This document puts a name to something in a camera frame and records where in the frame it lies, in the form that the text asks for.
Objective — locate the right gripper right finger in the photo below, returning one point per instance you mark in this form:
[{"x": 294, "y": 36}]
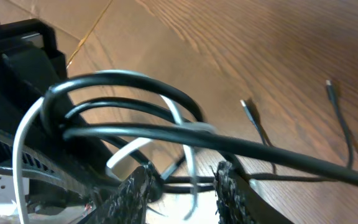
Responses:
[{"x": 238, "y": 203}]

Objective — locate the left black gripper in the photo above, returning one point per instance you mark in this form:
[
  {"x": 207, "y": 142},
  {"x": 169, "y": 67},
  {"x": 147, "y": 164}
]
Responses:
[{"x": 54, "y": 174}]

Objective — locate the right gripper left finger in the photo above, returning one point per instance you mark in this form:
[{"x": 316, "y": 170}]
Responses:
[{"x": 129, "y": 204}]

